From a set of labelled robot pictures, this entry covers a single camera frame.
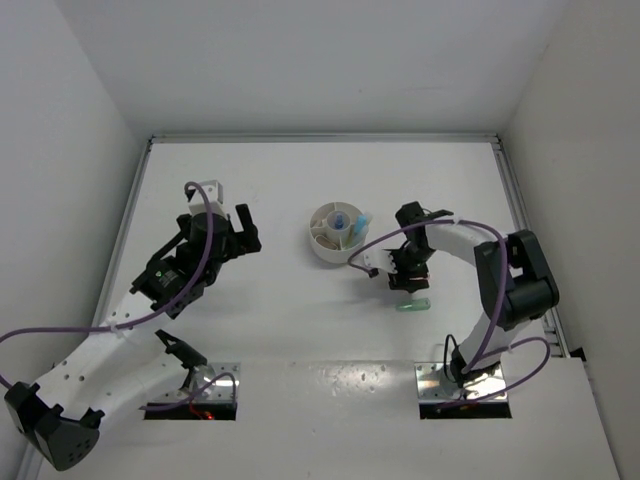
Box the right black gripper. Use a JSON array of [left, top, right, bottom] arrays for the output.
[[382, 245, 436, 294]]

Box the yellow highlighter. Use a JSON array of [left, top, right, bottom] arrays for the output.
[[343, 232, 360, 250]]

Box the blue highlighter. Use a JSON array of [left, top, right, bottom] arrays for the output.
[[351, 213, 373, 246]]

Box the clear blue glue bottle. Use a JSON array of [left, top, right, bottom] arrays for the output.
[[332, 212, 345, 231]]

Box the brown white eraser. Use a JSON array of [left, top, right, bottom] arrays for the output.
[[315, 235, 340, 250]]

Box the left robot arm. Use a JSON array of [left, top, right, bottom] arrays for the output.
[[4, 202, 261, 471]]

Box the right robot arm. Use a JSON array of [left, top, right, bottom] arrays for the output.
[[388, 201, 560, 386]]

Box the white round divided organizer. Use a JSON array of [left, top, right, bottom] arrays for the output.
[[308, 202, 369, 265]]

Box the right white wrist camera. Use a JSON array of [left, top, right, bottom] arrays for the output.
[[363, 249, 397, 274]]

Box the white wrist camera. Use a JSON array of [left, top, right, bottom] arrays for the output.
[[363, 249, 397, 274], [185, 180, 226, 217]]

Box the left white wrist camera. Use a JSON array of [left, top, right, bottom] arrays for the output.
[[185, 180, 226, 217]]

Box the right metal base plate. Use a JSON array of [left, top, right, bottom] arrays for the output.
[[414, 362, 506, 406]]

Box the metal base plate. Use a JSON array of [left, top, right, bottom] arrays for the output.
[[151, 362, 241, 405], [414, 362, 506, 406]]

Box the left aluminium frame rail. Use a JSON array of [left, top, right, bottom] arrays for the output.
[[15, 136, 155, 480]]

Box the aluminium frame rail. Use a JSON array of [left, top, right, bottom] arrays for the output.
[[491, 136, 571, 358], [15, 136, 155, 480], [149, 132, 500, 144]]

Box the back aluminium frame rail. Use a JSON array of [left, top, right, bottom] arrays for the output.
[[149, 132, 500, 144]]

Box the right aluminium frame rail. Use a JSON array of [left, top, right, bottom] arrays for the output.
[[491, 136, 571, 358]]

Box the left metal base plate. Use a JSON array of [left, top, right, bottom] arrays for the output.
[[151, 362, 241, 405]]

